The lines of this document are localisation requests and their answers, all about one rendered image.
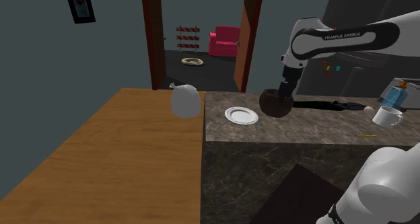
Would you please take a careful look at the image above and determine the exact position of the dark brown round bowl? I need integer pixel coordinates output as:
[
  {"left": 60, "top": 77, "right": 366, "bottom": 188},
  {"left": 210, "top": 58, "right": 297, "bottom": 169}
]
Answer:
[{"left": 258, "top": 88, "right": 295, "bottom": 119}]

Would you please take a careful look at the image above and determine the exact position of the white plate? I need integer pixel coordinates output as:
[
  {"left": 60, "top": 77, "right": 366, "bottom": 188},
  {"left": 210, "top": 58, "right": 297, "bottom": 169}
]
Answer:
[{"left": 224, "top": 106, "right": 260, "bottom": 126}]

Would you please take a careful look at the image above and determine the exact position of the brown wooden table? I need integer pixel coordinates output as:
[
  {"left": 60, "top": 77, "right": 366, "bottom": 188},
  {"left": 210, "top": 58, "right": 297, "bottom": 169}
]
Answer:
[{"left": 0, "top": 87, "right": 206, "bottom": 224}]

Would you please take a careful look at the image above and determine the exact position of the blue pump bottle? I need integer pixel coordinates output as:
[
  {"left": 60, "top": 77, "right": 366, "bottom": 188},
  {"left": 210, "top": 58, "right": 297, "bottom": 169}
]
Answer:
[{"left": 380, "top": 80, "right": 409, "bottom": 111}]

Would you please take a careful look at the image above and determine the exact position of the white tied bag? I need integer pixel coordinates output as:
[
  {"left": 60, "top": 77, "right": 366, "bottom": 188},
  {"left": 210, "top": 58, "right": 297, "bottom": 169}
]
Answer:
[{"left": 168, "top": 81, "right": 202, "bottom": 120}]

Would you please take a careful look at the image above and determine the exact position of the beige round pet bed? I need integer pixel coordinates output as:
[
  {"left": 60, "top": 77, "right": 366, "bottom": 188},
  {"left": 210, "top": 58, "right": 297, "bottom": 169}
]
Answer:
[{"left": 180, "top": 57, "right": 205, "bottom": 67}]

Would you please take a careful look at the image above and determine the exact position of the dark robot stand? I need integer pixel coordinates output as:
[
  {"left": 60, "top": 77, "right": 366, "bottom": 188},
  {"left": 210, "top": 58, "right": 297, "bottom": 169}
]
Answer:
[{"left": 248, "top": 163, "right": 345, "bottom": 224}]

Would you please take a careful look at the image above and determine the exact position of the dark grey fridge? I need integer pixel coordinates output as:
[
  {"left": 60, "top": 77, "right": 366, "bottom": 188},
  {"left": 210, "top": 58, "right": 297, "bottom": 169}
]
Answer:
[{"left": 295, "top": 0, "right": 420, "bottom": 98}]

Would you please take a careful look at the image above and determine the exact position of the brown wooden door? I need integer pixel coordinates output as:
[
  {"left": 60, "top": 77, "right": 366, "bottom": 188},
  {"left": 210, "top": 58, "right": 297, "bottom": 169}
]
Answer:
[{"left": 140, "top": 0, "right": 265, "bottom": 94}]

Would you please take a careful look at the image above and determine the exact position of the white mug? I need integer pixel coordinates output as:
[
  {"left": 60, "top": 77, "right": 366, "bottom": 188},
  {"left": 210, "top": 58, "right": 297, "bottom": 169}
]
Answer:
[{"left": 372, "top": 106, "right": 405, "bottom": 129}]

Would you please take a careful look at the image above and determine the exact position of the black framed wall picture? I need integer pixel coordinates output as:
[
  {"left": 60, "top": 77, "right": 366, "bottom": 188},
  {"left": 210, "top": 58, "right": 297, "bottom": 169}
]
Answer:
[{"left": 63, "top": 0, "right": 97, "bottom": 24}]

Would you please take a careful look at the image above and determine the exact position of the red armchair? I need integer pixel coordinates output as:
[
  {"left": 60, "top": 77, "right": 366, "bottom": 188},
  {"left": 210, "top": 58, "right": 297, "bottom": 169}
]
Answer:
[{"left": 208, "top": 25, "right": 242, "bottom": 58}]

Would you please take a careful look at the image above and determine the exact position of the black long utensil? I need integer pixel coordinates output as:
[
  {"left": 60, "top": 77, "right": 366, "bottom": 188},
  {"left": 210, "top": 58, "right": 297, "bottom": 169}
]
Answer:
[{"left": 330, "top": 100, "right": 375, "bottom": 113}]

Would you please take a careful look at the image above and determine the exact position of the red white striped barrier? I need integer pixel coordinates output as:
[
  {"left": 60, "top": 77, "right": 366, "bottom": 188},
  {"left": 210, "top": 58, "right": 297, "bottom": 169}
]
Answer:
[{"left": 176, "top": 25, "right": 201, "bottom": 53}]

